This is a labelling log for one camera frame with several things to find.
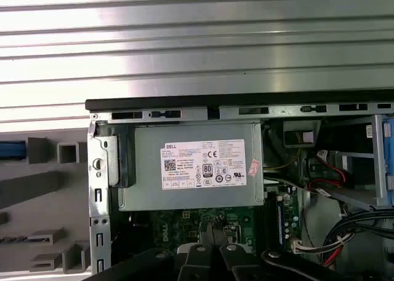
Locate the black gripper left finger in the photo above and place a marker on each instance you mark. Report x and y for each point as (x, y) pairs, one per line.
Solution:
(197, 265)

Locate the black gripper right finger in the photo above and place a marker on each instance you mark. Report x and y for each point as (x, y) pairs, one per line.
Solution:
(234, 265)

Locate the hard disk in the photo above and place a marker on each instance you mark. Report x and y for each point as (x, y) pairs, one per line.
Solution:
(12, 152)

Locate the CPU socket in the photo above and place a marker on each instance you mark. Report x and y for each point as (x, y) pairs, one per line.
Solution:
(229, 231)

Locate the green motherboard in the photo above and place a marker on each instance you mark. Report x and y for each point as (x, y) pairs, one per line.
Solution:
(184, 228)

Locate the black RAM stick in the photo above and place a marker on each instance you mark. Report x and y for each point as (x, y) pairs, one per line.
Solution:
(274, 216)
(267, 216)

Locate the grey power supply unit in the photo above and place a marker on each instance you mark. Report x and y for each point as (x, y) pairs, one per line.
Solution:
(147, 185)

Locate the black open PC case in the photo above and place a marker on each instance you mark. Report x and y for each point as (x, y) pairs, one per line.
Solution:
(101, 182)

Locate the grey optical drive cage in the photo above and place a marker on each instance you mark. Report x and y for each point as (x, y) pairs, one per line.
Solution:
(354, 198)

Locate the grey parts rack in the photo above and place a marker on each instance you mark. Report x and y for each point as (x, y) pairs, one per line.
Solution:
(43, 182)

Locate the blue plastic drive latch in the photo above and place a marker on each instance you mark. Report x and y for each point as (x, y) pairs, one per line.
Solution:
(388, 145)

